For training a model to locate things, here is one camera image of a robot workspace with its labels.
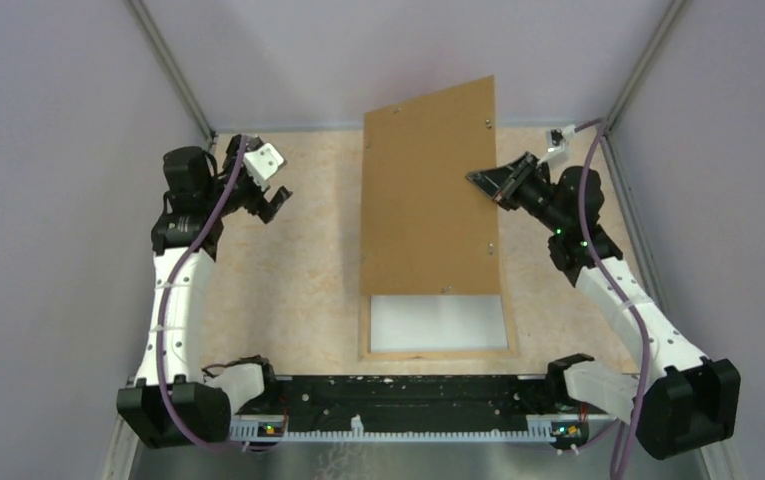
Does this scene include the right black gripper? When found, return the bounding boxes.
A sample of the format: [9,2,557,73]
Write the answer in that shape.
[467,151,568,234]

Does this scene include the brown frame backing board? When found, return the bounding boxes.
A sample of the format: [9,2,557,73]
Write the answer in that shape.
[360,76,502,297]

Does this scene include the printed photo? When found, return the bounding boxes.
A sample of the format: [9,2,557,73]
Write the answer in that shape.
[369,295,510,354]

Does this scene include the light wooden picture frame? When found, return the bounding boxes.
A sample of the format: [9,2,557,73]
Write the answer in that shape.
[358,295,519,362]

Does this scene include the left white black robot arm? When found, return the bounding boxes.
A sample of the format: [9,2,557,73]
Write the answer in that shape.
[116,134,292,449]

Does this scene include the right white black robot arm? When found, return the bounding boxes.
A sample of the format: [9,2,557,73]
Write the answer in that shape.
[466,153,741,460]

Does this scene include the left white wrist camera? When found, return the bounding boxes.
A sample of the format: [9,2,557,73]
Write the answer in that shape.
[243,143,286,190]

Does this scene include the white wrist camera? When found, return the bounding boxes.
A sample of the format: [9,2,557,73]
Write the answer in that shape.
[543,124,577,162]
[243,143,286,190]

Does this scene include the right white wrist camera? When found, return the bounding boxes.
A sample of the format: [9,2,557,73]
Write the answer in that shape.
[543,124,577,162]

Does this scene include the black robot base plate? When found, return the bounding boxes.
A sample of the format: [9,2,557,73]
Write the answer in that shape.
[239,375,599,434]

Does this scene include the aluminium rail with cable duct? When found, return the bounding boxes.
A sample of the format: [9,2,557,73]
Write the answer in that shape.
[100,374,744,480]

